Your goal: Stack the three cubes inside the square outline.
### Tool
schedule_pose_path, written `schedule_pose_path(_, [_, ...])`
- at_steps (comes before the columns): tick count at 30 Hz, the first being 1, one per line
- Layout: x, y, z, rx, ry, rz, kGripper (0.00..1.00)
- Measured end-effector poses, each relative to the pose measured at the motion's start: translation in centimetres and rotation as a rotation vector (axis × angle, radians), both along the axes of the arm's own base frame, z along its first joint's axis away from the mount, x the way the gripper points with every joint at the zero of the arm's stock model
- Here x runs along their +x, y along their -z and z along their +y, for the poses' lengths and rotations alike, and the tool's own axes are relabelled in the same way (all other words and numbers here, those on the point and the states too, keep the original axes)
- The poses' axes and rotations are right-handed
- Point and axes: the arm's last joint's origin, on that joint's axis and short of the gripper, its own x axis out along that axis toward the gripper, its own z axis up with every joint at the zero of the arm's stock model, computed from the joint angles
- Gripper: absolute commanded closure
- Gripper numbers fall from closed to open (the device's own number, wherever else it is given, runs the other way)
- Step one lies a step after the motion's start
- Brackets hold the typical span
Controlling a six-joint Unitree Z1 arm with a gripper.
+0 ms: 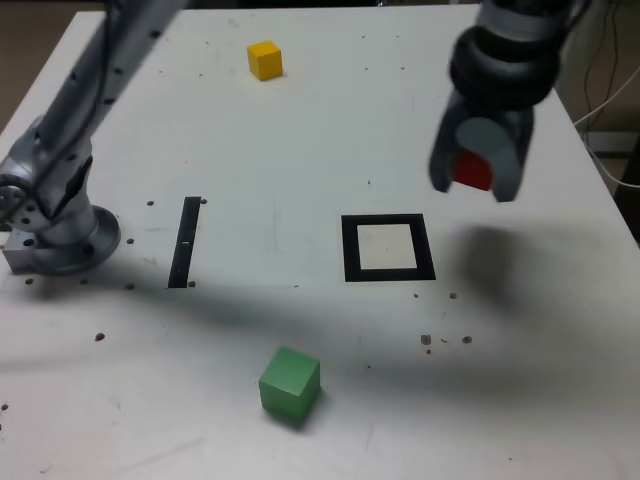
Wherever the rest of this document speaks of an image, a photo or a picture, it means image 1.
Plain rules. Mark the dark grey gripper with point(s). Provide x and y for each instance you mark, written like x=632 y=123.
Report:
x=492 y=114

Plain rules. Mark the red cube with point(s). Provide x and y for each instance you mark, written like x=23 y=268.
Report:
x=472 y=172

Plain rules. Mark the yellow cube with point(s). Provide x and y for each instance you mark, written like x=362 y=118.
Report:
x=265 y=60

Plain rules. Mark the green cube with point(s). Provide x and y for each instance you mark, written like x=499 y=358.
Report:
x=287 y=380

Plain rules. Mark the black tape square outline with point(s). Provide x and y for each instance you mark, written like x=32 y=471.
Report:
x=350 y=250

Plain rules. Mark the grey box on floor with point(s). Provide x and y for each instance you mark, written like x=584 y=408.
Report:
x=615 y=142

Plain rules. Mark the black tape strip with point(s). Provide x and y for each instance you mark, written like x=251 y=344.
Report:
x=182 y=250

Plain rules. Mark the white metal post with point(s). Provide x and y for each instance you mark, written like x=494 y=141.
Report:
x=569 y=85

